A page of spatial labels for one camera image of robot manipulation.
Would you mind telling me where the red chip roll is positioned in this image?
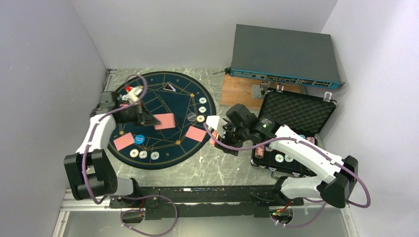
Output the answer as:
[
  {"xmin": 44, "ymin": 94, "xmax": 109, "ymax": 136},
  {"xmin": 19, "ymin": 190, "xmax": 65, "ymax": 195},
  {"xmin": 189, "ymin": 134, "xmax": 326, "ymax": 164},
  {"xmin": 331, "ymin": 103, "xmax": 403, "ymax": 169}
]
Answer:
[{"xmin": 254, "ymin": 146, "xmax": 265, "ymax": 158}]

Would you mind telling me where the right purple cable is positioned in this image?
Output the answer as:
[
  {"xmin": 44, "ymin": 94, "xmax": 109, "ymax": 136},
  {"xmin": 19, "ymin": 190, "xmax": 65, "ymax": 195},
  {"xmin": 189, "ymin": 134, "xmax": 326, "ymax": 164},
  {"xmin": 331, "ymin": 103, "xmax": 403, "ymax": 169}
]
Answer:
[{"xmin": 203, "ymin": 122, "xmax": 372, "ymax": 229}]

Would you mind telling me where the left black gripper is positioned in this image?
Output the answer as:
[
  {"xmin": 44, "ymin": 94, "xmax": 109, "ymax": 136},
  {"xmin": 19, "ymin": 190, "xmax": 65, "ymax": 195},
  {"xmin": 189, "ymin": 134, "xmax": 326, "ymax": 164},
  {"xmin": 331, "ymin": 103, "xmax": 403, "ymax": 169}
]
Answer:
[{"xmin": 117, "ymin": 101, "xmax": 160, "ymax": 128}]

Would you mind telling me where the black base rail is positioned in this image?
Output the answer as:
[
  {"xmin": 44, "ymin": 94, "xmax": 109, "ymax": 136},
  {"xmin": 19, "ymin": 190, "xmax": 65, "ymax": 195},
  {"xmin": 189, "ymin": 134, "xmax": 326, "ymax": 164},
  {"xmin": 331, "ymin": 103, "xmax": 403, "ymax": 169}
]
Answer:
[{"xmin": 109, "ymin": 185, "xmax": 304, "ymax": 220}]

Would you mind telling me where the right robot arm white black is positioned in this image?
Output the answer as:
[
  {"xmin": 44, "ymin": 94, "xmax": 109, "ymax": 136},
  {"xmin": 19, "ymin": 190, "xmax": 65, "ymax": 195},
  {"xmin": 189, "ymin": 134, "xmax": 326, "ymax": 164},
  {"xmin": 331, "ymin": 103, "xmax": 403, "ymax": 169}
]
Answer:
[{"xmin": 204, "ymin": 104, "xmax": 365, "ymax": 208}]

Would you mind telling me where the red card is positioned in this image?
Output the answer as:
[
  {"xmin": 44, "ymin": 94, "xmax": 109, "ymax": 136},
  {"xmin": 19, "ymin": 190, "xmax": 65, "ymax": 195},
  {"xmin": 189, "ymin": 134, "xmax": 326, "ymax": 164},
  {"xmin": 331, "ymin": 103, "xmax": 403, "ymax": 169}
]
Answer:
[{"xmin": 154, "ymin": 113, "xmax": 176, "ymax": 130}]

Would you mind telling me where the purple cable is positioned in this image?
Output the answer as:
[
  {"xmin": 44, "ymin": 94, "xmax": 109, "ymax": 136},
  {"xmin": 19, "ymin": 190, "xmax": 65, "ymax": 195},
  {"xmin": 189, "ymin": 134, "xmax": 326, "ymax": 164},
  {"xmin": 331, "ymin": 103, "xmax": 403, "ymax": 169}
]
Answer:
[
  {"xmin": 81, "ymin": 74, "xmax": 179, "ymax": 237},
  {"xmin": 203, "ymin": 122, "xmax": 372, "ymax": 229}
]

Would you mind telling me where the red playing card box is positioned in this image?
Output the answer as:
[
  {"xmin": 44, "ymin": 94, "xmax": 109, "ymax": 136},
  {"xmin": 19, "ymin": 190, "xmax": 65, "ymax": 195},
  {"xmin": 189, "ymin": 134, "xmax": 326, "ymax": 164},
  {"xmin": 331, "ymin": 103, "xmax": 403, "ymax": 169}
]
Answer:
[{"xmin": 209, "ymin": 130, "xmax": 218, "ymax": 146}]

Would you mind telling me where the black poker chip case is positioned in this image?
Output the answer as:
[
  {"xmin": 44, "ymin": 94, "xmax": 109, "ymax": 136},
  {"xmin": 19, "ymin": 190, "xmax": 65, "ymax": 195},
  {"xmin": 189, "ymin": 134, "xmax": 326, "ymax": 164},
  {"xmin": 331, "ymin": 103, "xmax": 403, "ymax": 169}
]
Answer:
[{"xmin": 251, "ymin": 91, "xmax": 337, "ymax": 177}]

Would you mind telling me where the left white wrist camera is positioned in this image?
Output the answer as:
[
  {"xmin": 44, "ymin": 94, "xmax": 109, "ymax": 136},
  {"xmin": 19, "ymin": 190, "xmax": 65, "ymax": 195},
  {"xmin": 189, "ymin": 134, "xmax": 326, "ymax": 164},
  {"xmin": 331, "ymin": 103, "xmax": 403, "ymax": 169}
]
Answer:
[{"xmin": 122, "ymin": 86, "xmax": 143, "ymax": 104}]

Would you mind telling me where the grey dealer button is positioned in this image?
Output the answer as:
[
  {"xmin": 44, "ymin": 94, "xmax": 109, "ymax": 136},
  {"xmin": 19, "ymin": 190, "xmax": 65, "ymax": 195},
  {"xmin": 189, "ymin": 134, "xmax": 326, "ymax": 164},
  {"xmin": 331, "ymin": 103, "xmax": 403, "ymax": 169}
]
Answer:
[{"xmin": 186, "ymin": 112, "xmax": 197, "ymax": 122}]

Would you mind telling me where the wooden board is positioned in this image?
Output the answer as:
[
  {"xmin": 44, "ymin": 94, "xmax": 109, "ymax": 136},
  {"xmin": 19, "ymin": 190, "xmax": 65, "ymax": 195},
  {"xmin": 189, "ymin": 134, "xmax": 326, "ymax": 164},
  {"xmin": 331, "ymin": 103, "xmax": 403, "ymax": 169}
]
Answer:
[{"xmin": 220, "ymin": 75, "xmax": 302, "ymax": 110}]

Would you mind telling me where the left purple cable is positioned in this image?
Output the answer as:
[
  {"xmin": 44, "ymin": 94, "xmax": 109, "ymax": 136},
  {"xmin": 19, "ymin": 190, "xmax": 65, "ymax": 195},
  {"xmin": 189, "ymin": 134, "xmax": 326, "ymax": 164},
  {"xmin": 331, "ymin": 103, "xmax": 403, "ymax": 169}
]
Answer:
[{"xmin": 81, "ymin": 74, "xmax": 179, "ymax": 237}]

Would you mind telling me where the round dark blue poker mat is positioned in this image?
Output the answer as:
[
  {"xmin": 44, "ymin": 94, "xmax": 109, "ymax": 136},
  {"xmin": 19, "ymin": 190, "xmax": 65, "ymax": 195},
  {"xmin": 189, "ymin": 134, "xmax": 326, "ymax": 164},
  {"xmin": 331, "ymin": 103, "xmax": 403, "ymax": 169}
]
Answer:
[{"xmin": 108, "ymin": 71, "xmax": 216, "ymax": 170}]

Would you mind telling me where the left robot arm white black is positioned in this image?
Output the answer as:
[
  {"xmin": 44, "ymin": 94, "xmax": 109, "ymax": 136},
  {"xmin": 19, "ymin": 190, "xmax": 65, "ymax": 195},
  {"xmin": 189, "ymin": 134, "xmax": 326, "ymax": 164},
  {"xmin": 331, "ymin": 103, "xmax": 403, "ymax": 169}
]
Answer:
[{"xmin": 64, "ymin": 87, "xmax": 160, "ymax": 207}]

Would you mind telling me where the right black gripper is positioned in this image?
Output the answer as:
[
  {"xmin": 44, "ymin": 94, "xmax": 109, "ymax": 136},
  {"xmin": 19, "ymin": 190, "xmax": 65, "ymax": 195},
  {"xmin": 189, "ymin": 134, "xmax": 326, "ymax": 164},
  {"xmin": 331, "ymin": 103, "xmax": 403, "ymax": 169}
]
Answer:
[{"xmin": 215, "ymin": 118, "xmax": 250, "ymax": 156}]

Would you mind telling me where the yellow chip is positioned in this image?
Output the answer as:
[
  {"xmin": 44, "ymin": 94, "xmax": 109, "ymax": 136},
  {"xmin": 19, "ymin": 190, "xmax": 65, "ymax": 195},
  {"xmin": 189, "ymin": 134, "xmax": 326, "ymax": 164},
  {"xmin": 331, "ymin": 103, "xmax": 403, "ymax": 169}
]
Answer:
[
  {"xmin": 129, "ymin": 149, "xmax": 139, "ymax": 158},
  {"xmin": 196, "ymin": 115, "xmax": 206, "ymax": 122}
]

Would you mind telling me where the grey network switch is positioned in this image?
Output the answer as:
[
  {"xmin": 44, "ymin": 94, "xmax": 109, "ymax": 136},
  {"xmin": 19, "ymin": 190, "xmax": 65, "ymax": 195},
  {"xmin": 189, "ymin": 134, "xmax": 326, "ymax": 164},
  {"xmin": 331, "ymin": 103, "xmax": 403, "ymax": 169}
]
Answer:
[{"xmin": 225, "ymin": 24, "xmax": 345, "ymax": 89}]

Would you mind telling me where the aluminium frame rail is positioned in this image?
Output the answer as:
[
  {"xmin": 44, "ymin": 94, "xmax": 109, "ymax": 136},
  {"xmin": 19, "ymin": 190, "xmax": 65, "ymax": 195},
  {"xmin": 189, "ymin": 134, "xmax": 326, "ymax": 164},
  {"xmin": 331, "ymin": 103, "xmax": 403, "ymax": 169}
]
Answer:
[{"xmin": 52, "ymin": 69, "xmax": 117, "ymax": 237}]

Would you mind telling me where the white chip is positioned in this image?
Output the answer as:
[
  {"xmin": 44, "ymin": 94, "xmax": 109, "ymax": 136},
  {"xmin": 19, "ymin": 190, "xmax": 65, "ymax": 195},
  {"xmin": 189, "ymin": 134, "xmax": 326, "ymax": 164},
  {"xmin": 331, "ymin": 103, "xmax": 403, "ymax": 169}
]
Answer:
[{"xmin": 138, "ymin": 151, "xmax": 148, "ymax": 159}]

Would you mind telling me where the blue round blind button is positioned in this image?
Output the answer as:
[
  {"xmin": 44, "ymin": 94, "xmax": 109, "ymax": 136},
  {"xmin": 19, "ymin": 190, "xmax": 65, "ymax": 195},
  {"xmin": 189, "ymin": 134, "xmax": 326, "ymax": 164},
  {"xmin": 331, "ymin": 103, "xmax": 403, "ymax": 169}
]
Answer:
[{"xmin": 134, "ymin": 134, "xmax": 145, "ymax": 145}]

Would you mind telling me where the triangular red black marker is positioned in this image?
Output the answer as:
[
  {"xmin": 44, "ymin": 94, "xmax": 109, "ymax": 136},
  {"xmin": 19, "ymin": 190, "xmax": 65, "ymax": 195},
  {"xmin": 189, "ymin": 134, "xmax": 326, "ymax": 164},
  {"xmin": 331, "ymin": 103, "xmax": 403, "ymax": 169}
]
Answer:
[{"xmin": 163, "ymin": 82, "xmax": 176, "ymax": 92}]

